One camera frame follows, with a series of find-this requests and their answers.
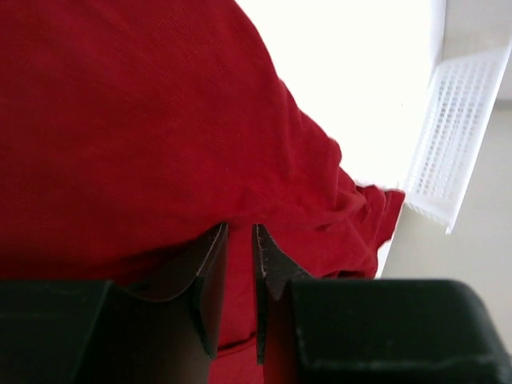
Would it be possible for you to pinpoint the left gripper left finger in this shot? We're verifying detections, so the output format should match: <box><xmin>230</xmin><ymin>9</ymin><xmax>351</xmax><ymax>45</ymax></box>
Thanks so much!
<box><xmin>119</xmin><ymin>223</ymin><xmax>228</xmax><ymax>359</ymax></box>

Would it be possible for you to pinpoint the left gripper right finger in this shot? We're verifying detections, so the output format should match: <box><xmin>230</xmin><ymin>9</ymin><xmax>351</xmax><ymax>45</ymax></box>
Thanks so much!
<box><xmin>252</xmin><ymin>224</ymin><xmax>318</xmax><ymax>365</ymax></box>

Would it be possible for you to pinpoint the red t-shirt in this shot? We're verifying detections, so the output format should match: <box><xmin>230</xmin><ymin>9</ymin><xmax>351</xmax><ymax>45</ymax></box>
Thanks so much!
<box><xmin>1</xmin><ymin>1</ymin><xmax>405</xmax><ymax>383</ymax></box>

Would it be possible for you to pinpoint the white plastic basket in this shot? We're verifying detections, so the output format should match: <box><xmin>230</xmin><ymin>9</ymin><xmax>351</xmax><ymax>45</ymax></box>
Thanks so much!
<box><xmin>402</xmin><ymin>45</ymin><xmax>511</xmax><ymax>234</ymax></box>

